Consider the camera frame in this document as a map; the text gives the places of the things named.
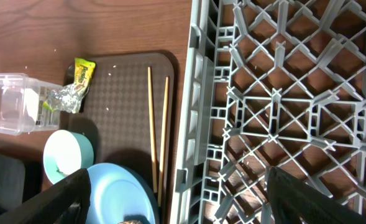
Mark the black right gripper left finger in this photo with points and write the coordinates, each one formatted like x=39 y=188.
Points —
x=67 y=201

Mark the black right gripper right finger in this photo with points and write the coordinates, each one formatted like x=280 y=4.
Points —
x=293 y=201

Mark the yellow snack wrapper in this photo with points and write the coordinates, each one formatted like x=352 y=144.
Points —
x=70 y=97

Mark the grey dishwasher rack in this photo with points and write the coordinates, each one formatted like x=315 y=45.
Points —
x=270 y=84

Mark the blue plate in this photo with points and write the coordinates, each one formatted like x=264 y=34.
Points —
x=119 y=194

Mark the light blue rice bowl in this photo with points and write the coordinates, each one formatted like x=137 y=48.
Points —
x=66 y=152

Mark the black bin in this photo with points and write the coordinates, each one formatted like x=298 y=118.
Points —
x=12 y=177

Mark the wooden chopstick left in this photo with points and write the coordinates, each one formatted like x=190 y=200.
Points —
x=152 y=131

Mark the wooden chopstick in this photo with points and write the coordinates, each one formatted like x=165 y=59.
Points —
x=152 y=131
x=163 y=141

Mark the brown serving tray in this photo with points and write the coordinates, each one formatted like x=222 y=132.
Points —
x=115 y=112

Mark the clear plastic bin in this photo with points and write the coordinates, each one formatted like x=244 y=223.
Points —
x=21 y=105

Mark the wooden chopstick right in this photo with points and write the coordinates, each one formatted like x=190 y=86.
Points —
x=163 y=141

